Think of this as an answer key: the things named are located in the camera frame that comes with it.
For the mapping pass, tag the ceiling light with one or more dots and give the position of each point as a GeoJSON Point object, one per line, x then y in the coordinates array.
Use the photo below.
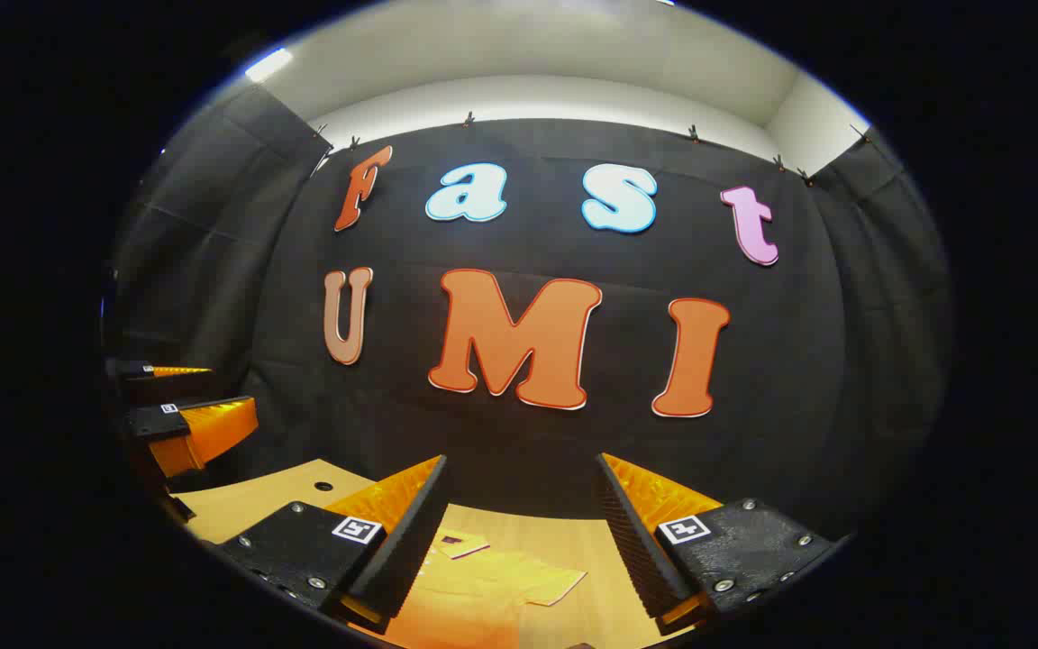
{"type": "Point", "coordinates": [268, 64]}

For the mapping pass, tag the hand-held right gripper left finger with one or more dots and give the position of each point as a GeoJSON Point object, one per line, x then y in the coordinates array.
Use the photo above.
{"type": "Point", "coordinates": [411, 541]}

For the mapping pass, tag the small black flat object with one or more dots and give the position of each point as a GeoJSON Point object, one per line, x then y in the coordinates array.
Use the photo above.
{"type": "Point", "coordinates": [180, 507]}

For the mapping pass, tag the orange T-shirt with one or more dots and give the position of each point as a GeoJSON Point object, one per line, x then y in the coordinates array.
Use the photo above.
{"type": "Point", "coordinates": [483, 586]}

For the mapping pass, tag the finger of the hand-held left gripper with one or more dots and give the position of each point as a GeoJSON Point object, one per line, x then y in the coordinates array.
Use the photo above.
{"type": "Point", "coordinates": [136, 369]}
{"type": "Point", "coordinates": [213, 428]}

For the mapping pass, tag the black backdrop cloth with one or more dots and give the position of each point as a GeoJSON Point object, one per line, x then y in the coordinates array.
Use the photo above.
{"type": "Point", "coordinates": [528, 451]}

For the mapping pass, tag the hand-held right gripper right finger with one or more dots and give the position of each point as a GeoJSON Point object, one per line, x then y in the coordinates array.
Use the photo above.
{"type": "Point", "coordinates": [632, 541]}

